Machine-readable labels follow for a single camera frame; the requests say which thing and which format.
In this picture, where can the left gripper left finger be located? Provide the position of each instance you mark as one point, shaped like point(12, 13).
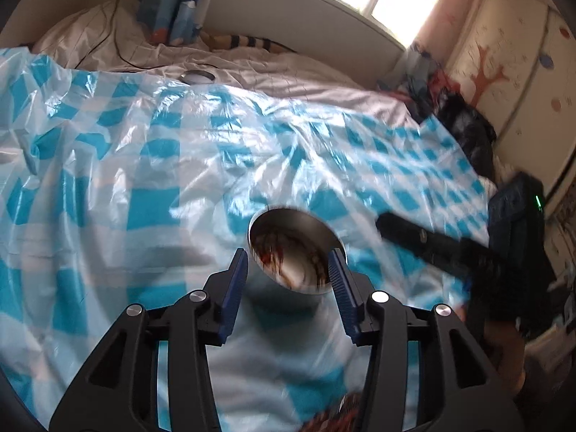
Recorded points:
point(116, 387)

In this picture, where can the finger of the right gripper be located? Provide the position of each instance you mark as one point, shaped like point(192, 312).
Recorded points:
point(435, 248)

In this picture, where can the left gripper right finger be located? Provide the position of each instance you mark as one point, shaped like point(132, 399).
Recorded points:
point(459, 390)

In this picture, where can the jewelry pile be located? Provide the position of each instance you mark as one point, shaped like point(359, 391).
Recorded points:
point(338, 418)

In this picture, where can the person right hand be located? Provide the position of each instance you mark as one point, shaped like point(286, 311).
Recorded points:
point(508, 354)

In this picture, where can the black clothes pile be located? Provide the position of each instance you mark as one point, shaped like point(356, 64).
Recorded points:
point(470, 129)

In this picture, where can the round silver metal tin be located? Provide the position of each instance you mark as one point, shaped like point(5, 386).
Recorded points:
point(288, 251)

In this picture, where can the blue checkered plastic sheet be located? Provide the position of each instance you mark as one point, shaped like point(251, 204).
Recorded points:
point(122, 188)

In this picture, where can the tree decorated wardrobe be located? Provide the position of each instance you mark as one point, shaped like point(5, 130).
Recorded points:
point(515, 64)

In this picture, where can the round tin lid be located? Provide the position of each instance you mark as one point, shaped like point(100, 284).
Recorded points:
point(198, 77)

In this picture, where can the striped pillow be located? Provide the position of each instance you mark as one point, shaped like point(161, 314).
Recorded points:
point(225, 42)

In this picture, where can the blue cartoon curtain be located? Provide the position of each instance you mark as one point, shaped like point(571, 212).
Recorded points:
point(172, 22)

